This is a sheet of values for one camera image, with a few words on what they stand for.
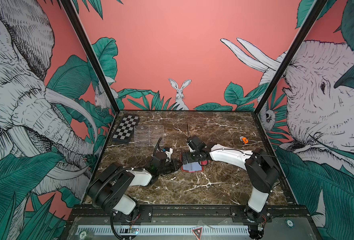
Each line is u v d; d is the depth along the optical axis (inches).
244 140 40.1
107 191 17.1
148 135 39.8
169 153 32.9
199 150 27.2
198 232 27.1
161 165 27.9
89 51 33.1
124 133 40.6
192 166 35.5
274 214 29.7
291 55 33.8
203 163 37.4
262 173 18.8
